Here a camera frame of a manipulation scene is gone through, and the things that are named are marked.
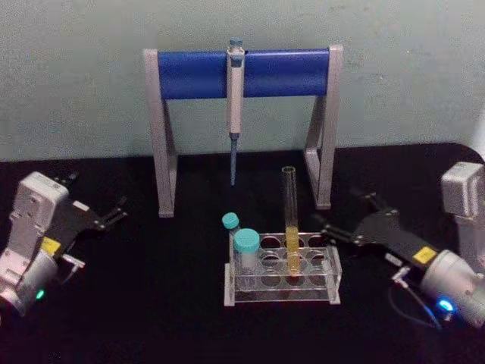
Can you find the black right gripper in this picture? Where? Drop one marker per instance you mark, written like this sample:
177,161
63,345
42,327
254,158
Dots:
390,239

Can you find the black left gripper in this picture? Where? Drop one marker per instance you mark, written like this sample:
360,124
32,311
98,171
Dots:
77,221

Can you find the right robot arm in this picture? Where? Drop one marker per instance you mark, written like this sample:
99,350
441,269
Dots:
454,273

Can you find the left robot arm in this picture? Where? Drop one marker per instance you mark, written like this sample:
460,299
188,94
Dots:
26,235

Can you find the glass test tube yellow liquid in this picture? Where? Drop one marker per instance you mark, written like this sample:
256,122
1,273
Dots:
291,235

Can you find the clear plastic tube rack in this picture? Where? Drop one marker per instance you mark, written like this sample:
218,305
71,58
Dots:
280,292

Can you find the wide teal-capped plastic tube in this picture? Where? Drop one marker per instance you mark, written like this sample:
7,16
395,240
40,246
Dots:
246,242

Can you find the narrow teal-capped plastic tube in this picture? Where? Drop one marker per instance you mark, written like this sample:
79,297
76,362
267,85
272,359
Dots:
230,220

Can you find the black table cloth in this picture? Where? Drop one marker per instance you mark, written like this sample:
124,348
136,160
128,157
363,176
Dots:
159,326

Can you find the grey stand with blue bar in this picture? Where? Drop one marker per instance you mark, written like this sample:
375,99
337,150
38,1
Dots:
189,74

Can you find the grey pipette with blue tip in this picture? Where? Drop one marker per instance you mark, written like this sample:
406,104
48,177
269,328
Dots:
235,98

